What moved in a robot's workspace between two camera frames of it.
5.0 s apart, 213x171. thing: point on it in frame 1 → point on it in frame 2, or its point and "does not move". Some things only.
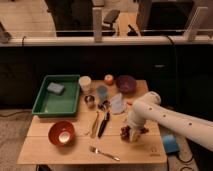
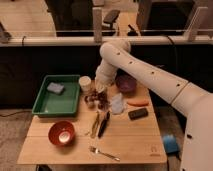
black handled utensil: [105, 107] does not move
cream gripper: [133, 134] → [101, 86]
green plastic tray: [58, 96] does not move
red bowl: [61, 133] does not move
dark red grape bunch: [125, 132] → [99, 98]
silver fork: [96, 150] does not move
